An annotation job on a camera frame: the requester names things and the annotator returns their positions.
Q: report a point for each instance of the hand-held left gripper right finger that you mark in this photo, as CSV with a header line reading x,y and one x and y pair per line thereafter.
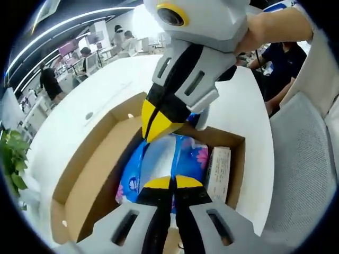
x,y
190,195

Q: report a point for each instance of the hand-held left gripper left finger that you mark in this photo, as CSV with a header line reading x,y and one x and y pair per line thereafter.
x,y
151,195

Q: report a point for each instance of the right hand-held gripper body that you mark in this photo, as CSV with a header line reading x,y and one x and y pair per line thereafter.
x,y
212,21

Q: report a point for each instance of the blue floral soft pack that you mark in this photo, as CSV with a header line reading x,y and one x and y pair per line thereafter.
x,y
190,164

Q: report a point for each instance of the white medicine box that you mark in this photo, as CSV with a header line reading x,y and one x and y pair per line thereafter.
x,y
218,174

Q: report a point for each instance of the brown cardboard shoe box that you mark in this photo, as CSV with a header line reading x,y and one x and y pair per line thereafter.
x,y
87,169

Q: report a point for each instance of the person's right hand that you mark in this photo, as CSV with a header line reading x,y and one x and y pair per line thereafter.
x,y
251,37

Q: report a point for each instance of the white office chair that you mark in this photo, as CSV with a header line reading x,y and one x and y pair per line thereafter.
x,y
92,62

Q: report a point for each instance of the dark screen on stand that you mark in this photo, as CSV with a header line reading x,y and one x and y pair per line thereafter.
x,y
95,37

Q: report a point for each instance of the grey mesh office chair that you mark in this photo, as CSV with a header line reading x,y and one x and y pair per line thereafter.
x,y
299,164

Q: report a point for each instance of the green plant in white pot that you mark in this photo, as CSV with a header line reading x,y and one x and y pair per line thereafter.
x,y
13,150

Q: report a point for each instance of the purple wall screen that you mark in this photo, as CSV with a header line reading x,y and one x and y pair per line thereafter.
x,y
67,49

